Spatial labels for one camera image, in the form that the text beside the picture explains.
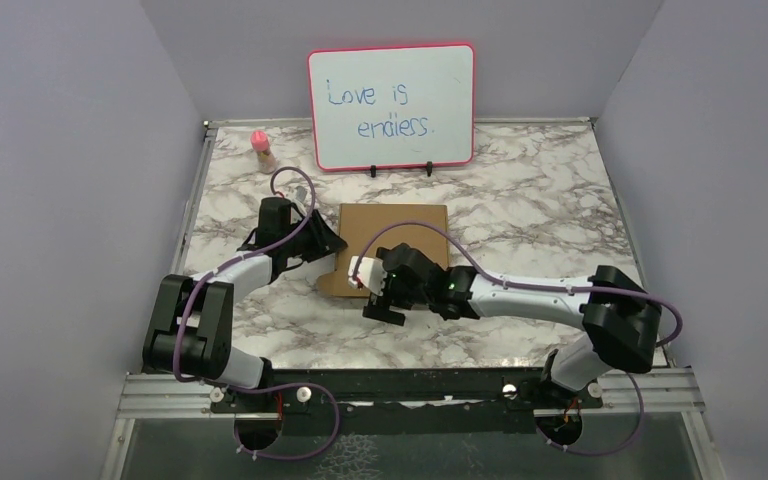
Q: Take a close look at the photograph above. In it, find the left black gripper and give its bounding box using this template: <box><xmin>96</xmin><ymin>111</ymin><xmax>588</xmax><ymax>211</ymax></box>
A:
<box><xmin>281</xmin><ymin>208</ymin><xmax>347</xmax><ymax>262</ymax></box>

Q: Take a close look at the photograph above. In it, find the brown cardboard box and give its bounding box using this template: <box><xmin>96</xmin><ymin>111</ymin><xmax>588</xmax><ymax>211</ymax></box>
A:
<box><xmin>316</xmin><ymin>203</ymin><xmax>451</xmax><ymax>298</ymax></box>

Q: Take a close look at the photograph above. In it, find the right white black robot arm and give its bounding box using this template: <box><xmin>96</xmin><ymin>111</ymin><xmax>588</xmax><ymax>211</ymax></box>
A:
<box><xmin>348</xmin><ymin>243</ymin><xmax>662</xmax><ymax>407</ymax></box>

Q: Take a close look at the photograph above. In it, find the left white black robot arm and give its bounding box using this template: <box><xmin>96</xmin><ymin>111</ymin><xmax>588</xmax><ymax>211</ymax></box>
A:
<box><xmin>142</xmin><ymin>197</ymin><xmax>347</xmax><ymax>411</ymax></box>

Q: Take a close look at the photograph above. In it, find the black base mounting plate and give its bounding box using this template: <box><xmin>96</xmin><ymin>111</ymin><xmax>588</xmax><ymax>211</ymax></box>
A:
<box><xmin>210</xmin><ymin>367</ymin><xmax>602</xmax><ymax>436</ymax></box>

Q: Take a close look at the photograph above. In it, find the small pink capped bottle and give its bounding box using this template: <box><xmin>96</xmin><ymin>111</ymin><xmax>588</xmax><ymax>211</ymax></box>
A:
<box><xmin>250</xmin><ymin>130</ymin><xmax>277</xmax><ymax>174</ymax></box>

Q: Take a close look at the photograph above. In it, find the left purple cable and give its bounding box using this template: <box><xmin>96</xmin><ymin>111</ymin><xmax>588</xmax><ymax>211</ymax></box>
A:
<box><xmin>171</xmin><ymin>166</ymin><xmax>342</xmax><ymax>463</ymax></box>

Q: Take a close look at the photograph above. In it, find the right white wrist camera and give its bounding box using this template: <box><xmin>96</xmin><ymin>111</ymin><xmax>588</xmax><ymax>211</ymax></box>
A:
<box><xmin>348</xmin><ymin>256</ymin><xmax>387</xmax><ymax>295</ymax></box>

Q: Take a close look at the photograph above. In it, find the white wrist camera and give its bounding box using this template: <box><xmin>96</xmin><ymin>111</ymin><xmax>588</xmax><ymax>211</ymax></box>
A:
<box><xmin>291</xmin><ymin>186</ymin><xmax>309</xmax><ymax>209</ymax></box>
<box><xmin>348</xmin><ymin>256</ymin><xmax>387</xmax><ymax>295</ymax></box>

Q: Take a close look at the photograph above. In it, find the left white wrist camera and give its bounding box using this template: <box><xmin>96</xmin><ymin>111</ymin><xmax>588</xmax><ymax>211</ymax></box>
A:
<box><xmin>291</xmin><ymin>186</ymin><xmax>309</xmax><ymax>209</ymax></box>

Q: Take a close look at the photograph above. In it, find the white board with pink frame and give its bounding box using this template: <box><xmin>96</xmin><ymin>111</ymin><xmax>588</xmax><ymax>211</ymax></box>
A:
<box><xmin>307</xmin><ymin>43</ymin><xmax>475</xmax><ymax>172</ymax></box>

